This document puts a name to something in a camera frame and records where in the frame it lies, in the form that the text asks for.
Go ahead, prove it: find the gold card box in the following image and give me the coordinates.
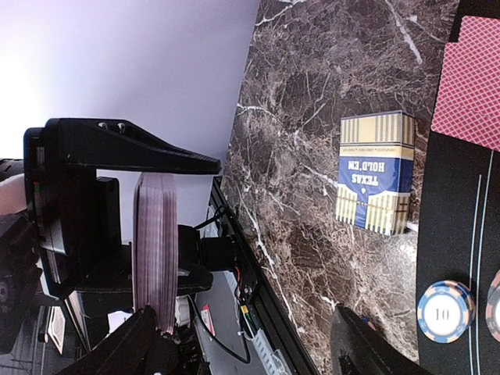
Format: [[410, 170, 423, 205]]
[[335, 110, 416, 236]]

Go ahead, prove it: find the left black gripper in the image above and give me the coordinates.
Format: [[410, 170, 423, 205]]
[[23, 118, 221, 300]]

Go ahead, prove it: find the white slotted cable duct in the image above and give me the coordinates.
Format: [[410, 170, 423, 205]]
[[252, 329, 291, 375]]

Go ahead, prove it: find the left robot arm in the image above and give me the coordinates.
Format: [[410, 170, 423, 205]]
[[1, 118, 221, 355]]

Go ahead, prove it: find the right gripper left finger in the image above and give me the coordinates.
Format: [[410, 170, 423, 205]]
[[59, 305, 158, 375]]

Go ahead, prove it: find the blue chip mat edge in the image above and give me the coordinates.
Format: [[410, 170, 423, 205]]
[[416, 280, 476, 344]]

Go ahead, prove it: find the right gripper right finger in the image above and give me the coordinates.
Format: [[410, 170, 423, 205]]
[[330, 304, 429, 375]]

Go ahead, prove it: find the dealt card player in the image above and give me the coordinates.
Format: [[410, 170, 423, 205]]
[[431, 16, 499, 151]]

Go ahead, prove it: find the red-backed card deck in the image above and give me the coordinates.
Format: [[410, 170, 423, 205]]
[[132, 173, 179, 334]]

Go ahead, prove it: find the brown chip mat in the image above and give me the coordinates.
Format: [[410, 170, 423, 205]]
[[485, 271, 500, 342]]

